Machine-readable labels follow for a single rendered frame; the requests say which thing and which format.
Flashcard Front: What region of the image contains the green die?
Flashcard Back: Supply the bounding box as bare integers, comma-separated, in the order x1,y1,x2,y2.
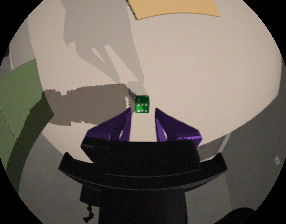
135,96,150,113

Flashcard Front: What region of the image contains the tan mat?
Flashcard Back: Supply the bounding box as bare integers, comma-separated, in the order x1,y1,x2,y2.
128,0,220,20

